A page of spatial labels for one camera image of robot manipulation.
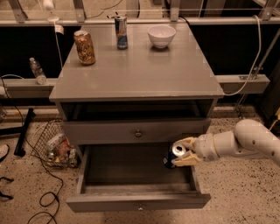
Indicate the grey metal railing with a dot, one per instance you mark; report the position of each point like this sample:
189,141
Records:
88,12

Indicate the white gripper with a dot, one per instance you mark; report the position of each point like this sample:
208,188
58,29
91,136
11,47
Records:
204,147

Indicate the open grey middle drawer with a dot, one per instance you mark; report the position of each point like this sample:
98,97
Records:
133,177

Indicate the clear plastic water bottle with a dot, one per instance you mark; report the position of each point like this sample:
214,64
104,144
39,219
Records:
38,71

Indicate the wire basket with snacks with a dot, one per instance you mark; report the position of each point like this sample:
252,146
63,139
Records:
52,146

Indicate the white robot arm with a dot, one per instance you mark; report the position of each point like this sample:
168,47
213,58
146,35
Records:
248,139

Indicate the grey wooden drawer cabinet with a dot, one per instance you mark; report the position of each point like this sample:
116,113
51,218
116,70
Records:
138,83

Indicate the slim red bull can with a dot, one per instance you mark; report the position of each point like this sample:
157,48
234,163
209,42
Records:
121,32

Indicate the white ceramic bowl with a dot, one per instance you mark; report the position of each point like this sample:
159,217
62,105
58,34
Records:
161,35

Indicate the closed grey upper drawer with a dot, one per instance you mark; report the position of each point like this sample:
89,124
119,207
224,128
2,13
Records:
131,132

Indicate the black metal stand leg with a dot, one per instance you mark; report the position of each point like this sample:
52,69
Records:
19,150

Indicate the blue pepsi can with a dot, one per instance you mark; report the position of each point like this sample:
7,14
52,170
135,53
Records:
175,151

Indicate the gold patterned soda can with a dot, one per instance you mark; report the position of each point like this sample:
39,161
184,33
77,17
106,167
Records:
85,47

